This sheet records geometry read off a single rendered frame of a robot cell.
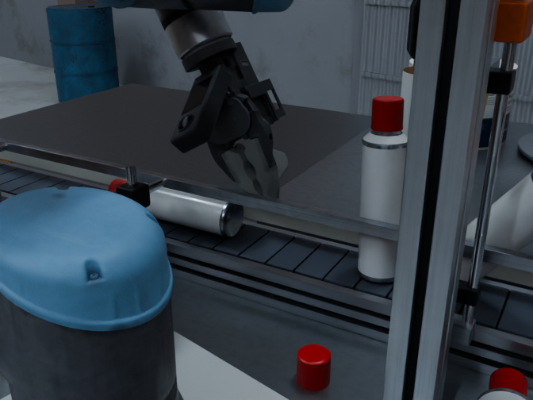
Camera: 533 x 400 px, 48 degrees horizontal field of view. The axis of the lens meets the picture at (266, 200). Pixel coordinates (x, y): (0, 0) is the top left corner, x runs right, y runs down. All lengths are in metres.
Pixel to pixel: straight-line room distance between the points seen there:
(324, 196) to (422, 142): 0.47
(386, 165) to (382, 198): 0.04
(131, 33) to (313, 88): 2.11
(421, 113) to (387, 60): 3.51
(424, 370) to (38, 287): 0.33
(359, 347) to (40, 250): 0.40
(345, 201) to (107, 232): 0.56
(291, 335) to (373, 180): 0.20
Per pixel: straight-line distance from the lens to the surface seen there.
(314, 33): 4.31
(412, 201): 0.48
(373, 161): 0.64
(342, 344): 0.68
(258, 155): 0.73
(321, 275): 0.71
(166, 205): 0.81
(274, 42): 4.55
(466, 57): 0.44
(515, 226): 0.62
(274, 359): 0.66
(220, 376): 0.62
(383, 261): 0.68
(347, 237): 0.75
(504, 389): 0.58
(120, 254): 0.38
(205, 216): 0.77
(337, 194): 0.93
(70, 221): 0.41
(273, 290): 0.72
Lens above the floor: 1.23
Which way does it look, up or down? 23 degrees down
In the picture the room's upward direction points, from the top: straight up
